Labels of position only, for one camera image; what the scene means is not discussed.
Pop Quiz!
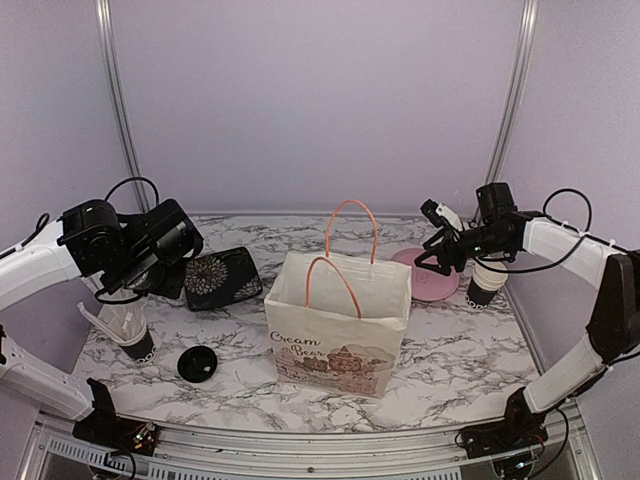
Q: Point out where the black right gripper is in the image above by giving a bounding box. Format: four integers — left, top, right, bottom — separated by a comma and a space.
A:
415, 224, 511, 276

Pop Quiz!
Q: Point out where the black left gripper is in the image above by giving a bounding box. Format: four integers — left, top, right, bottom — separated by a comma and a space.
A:
112, 257, 188, 299

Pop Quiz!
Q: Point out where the stack of paper cups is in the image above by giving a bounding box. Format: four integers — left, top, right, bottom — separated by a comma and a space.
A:
466, 263, 508, 310

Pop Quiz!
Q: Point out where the white printed paper bag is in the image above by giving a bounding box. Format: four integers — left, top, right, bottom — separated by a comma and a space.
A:
262, 199, 414, 400

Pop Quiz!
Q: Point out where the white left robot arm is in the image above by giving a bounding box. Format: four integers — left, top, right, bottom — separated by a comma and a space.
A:
1, 198, 203, 445

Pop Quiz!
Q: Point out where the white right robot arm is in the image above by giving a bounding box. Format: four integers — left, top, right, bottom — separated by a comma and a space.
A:
414, 182, 639, 448

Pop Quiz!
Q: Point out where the pink round plate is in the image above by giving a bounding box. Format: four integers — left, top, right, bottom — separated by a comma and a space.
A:
391, 248, 460, 302

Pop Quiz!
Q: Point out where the black floral square plate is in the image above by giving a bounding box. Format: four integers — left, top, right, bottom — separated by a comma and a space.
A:
184, 247, 263, 311

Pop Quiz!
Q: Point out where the black cup holding straws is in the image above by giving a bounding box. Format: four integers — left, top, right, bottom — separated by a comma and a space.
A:
120, 323, 156, 365

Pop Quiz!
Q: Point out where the stack of black lids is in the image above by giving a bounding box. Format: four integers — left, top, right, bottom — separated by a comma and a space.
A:
177, 346, 218, 383

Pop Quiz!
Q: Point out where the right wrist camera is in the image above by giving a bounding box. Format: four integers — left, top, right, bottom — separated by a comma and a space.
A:
421, 199, 464, 231

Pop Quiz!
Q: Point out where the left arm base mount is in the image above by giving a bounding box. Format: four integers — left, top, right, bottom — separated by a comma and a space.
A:
72, 379, 160, 456

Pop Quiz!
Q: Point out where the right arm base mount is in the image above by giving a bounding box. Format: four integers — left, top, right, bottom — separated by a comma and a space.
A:
454, 387, 548, 459

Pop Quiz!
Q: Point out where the front aluminium rail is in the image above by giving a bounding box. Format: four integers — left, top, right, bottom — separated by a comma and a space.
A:
16, 404, 602, 479

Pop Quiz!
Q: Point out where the right aluminium frame post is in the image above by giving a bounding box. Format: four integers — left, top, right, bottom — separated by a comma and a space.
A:
483, 0, 540, 185

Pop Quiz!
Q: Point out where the aluminium frame post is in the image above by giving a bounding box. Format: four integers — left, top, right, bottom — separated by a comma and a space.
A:
483, 0, 540, 185
94, 0, 152, 211

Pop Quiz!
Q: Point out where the left aluminium frame post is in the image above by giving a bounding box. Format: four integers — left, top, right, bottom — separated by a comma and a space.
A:
94, 0, 152, 211

